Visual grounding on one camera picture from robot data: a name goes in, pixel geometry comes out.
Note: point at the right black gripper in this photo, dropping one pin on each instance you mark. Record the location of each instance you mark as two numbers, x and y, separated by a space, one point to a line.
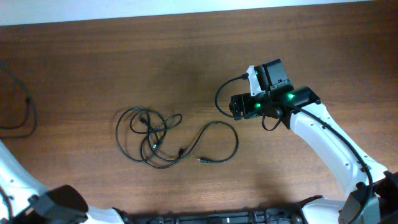
247 111

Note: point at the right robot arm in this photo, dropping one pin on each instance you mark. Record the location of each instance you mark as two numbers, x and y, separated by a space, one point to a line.
370 188

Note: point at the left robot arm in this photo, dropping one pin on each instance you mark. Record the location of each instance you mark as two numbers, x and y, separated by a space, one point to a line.
26 200

